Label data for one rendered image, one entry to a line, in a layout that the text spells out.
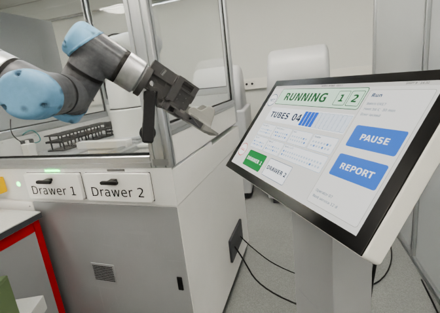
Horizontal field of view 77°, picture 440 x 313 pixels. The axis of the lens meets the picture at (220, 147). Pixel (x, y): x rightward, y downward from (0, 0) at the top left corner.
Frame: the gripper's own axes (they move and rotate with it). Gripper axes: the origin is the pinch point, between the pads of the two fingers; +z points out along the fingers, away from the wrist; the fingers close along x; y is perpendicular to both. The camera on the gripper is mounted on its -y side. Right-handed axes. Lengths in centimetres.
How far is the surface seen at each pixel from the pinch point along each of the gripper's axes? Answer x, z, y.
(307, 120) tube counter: -11.4, 14.8, 13.8
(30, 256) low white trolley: 61, -18, -80
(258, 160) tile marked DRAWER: -2.0, 14.7, 0.8
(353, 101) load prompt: -21.4, 14.8, 19.3
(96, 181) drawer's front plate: 47, -12, -36
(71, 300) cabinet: 68, 8, -99
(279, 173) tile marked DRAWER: -12.6, 14.7, 0.2
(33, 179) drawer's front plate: 67, -33, -52
